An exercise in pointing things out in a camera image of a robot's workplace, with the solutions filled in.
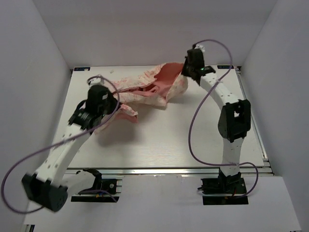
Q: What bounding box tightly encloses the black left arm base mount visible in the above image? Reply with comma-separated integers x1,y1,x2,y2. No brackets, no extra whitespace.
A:
70,168,122,203

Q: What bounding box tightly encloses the blue label sticker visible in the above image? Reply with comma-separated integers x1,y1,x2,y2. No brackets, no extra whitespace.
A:
217,65,234,69
73,67,90,72

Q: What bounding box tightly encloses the pink cream printed hooded jacket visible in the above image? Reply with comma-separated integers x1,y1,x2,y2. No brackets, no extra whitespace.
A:
94,62,188,134

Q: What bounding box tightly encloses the aluminium right table rail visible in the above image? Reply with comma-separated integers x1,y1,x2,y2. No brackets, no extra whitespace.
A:
235,66,269,162

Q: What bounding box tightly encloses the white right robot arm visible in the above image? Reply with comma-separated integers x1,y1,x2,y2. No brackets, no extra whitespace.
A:
182,48,251,193

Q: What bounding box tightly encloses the blue label sticker right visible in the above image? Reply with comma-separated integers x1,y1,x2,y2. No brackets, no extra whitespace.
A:
217,65,234,69

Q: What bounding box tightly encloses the blue label sticker left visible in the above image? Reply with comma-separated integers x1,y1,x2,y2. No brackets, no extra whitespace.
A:
73,67,90,72

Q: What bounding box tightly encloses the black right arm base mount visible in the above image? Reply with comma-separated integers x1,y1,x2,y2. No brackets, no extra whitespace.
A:
197,171,249,205

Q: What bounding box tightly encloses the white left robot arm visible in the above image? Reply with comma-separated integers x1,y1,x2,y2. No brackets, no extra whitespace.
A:
22,85,119,212

